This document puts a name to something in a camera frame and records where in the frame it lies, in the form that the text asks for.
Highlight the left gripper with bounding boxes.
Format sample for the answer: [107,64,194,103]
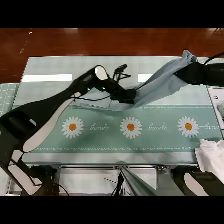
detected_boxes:
[109,87,138,105]

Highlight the pale blue shirt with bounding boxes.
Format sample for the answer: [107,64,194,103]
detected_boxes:
[71,49,201,113]

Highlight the white garment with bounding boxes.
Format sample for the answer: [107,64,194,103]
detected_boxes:
[194,138,224,185]

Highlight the black cable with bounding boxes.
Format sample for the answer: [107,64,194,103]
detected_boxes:
[111,171,126,197]
[71,92,113,103]

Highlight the silver frame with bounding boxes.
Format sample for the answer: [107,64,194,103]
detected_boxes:
[0,162,224,197]

